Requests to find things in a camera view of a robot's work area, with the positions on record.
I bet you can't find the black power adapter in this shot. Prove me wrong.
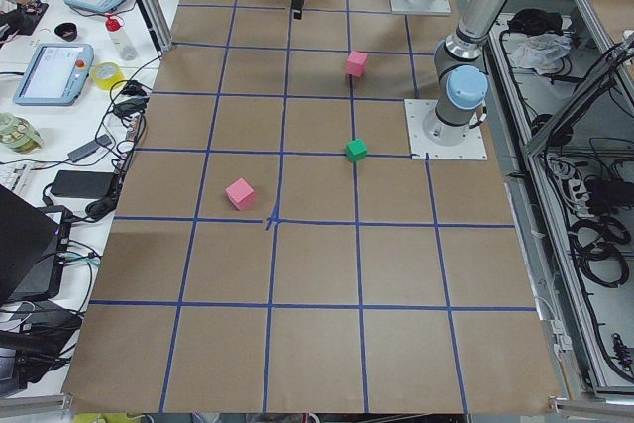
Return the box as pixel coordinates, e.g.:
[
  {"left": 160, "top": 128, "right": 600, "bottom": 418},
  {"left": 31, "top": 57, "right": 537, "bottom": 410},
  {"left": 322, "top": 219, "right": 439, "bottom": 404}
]
[{"left": 51, "top": 170, "right": 114, "bottom": 199}]

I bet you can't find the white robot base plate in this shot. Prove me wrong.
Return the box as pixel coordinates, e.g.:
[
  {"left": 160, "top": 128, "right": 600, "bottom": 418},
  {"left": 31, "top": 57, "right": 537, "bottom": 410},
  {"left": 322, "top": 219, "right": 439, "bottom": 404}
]
[{"left": 404, "top": 99, "right": 487, "bottom": 160}]

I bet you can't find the black laptop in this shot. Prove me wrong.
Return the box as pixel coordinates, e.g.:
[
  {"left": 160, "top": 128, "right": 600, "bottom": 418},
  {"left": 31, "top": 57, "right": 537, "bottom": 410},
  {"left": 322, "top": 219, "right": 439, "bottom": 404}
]
[{"left": 1, "top": 187, "right": 71, "bottom": 304}]

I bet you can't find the teach pendant tablet near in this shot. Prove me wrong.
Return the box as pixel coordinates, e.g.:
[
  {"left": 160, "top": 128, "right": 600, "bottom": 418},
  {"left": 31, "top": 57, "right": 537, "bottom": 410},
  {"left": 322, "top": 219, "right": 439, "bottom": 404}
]
[{"left": 13, "top": 44, "right": 94, "bottom": 106}]

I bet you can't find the black bowl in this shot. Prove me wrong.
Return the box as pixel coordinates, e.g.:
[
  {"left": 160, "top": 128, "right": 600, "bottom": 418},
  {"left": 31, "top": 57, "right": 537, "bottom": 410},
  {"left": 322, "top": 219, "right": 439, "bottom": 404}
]
[{"left": 53, "top": 22, "right": 78, "bottom": 42}]

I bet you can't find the crumpled white cloth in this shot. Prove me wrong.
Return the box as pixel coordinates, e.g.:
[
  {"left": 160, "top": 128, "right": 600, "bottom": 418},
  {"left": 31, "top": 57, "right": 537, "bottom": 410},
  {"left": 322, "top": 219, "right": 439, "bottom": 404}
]
[{"left": 510, "top": 33, "right": 572, "bottom": 75}]

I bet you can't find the green foam cube centre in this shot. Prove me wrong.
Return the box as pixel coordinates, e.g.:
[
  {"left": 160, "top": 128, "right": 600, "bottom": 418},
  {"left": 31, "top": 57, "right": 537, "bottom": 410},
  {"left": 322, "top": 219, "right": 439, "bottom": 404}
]
[{"left": 345, "top": 138, "right": 368, "bottom": 163}]

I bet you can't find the pink foam cube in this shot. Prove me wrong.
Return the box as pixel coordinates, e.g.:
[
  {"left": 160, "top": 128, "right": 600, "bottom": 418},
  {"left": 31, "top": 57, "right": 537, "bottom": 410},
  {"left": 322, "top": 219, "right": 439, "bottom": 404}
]
[
  {"left": 345, "top": 51, "right": 368, "bottom": 78},
  {"left": 225, "top": 177, "right": 257, "bottom": 211}
]

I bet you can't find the pink foam cube centre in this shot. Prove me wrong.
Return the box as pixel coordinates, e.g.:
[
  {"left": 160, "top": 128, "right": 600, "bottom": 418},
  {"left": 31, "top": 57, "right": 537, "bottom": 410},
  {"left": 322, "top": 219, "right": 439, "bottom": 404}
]
[{"left": 345, "top": 51, "right": 368, "bottom": 78}]

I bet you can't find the brown paper table cover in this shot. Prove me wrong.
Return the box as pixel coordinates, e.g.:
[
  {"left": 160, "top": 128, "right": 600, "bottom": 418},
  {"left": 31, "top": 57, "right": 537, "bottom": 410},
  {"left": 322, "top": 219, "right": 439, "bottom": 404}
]
[{"left": 64, "top": 0, "right": 560, "bottom": 415}]

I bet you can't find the clear squeeze bottle red cap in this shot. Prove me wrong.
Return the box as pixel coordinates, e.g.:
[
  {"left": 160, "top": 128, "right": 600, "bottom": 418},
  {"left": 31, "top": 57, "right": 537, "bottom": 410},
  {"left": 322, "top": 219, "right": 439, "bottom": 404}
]
[{"left": 105, "top": 15, "right": 138, "bottom": 61}]

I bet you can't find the yellow tape roll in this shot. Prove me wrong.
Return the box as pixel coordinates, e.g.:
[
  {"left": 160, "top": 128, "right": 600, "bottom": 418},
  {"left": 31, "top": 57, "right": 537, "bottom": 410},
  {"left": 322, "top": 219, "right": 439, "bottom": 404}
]
[{"left": 89, "top": 62, "right": 125, "bottom": 91}]

